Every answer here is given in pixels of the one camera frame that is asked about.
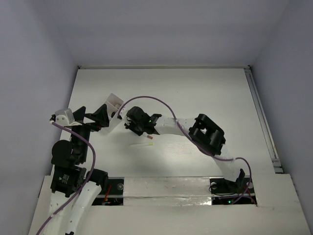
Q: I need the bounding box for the white compartment organizer box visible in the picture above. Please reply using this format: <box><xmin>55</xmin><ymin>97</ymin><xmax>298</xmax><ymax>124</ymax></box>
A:
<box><xmin>104</xmin><ymin>93</ymin><xmax>124</xmax><ymax>133</ymax></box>

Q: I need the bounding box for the white pencil yellow tip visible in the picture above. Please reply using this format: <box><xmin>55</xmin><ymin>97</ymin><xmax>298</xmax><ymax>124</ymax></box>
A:
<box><xmin>129</xmin><ymin>142</ymin><xmax>154</xmax><ymax>147</ymax></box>

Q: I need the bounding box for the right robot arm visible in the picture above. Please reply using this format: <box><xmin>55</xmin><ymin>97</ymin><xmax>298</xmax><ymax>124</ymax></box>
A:
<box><xmin>125</xmin><ymin>106</ymin><xmax>245</xmax><ymax>192</ymax></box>

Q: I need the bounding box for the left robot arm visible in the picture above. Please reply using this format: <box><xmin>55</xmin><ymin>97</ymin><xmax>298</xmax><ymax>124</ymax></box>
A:
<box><xmin>37</xmin><ymin>104</ymin><xmax>110</xmax><ymax>235</ymax></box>

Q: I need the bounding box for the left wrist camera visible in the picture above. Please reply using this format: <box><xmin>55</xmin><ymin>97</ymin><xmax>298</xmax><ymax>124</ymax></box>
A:
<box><xmin>49</xmin><ymin>108</ymin><xmax>82</xmax><ymax>127</ymax></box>

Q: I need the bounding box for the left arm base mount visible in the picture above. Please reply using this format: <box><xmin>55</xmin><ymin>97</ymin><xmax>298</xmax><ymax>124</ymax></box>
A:
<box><xmin>92</xmin><ymin>177</ymin><xmax>124</xmax><ymax>206</ymax></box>

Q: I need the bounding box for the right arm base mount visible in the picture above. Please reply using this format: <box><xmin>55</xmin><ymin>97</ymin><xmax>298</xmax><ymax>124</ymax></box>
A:
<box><xmin>209</xmin><ymin>169</ymin><xmax>257</xmax><ymax>205</ymax></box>

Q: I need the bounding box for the aluminium rail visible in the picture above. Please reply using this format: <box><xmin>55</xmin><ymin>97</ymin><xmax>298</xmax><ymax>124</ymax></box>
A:
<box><xmin>244</xmin><ymin>68</ymin><xmax>284</xmax><ymax>174</ymax></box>

